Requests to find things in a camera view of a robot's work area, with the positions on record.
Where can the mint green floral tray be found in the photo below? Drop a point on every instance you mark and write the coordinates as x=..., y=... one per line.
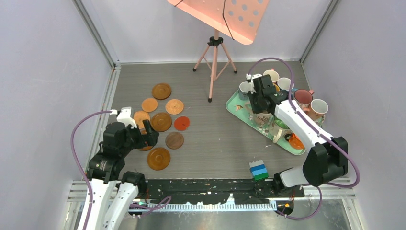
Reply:
x=238, y=106

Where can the blue green toy brick stack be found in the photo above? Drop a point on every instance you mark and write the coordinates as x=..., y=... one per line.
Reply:
x=258, y=170

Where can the pink music stand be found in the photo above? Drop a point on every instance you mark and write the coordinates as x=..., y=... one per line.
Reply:
x=238, y=19

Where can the light plain wooden coaster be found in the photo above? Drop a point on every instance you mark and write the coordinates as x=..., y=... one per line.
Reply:
x=149, y=105

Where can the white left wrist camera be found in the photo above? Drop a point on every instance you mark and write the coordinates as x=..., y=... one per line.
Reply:
x=125, y=117

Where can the peach mug white inside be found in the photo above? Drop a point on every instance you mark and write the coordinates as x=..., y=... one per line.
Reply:
x=318, y=108

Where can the white inside teal mug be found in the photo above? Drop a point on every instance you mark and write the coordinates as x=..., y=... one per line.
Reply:
x=284, y=83

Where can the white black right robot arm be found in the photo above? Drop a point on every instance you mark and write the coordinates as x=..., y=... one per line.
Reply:
x=326, y=154

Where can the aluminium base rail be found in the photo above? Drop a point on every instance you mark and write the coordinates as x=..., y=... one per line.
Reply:
x=233, y=194

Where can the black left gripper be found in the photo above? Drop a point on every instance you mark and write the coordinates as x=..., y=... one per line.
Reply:
x=150, y=139

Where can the woven rattan coaster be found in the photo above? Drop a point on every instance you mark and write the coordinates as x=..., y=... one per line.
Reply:
x=174, y=106
x=139, y=117

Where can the ridged brown coaster back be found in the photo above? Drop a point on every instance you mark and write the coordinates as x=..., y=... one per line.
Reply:
x=161, y=91

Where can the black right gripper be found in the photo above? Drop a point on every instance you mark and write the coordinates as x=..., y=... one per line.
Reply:
x=255, y=109

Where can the large ridged brown wooden coaster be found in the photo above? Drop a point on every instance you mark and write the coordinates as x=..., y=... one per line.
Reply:
x=161, y=122

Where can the red round paper coaster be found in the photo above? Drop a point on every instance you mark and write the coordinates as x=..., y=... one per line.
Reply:
x=182, y=123

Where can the green inside cream mug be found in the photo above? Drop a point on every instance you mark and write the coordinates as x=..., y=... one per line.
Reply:
x=278, y=129

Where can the pink inside floral mug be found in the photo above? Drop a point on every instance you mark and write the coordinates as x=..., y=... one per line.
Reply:
x=304, y=98

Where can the pink white inside mug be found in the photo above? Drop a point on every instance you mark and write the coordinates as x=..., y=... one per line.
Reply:
x=274, y=75

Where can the cream shell pattern mug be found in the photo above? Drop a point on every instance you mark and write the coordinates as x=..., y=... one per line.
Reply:
x=259, y=119

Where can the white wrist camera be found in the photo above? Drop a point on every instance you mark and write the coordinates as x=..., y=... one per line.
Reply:
x=254, y=81
x=125, y=117

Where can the small blue patterned mug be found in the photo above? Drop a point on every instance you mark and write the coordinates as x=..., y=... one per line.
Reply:
x=244, y=90

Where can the orange mug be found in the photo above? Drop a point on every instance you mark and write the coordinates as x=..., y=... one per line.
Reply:
x=294, y=141

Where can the yellow inside blue mug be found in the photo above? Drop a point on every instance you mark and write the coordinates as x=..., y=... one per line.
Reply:
x=276, y=87

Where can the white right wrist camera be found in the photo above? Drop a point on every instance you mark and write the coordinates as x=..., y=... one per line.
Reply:
x=254, y=81

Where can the dark walnut coaster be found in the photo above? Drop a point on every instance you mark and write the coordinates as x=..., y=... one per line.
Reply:
x=174, y=140

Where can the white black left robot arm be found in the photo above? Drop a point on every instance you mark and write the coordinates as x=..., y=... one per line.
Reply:
x=110, y=194

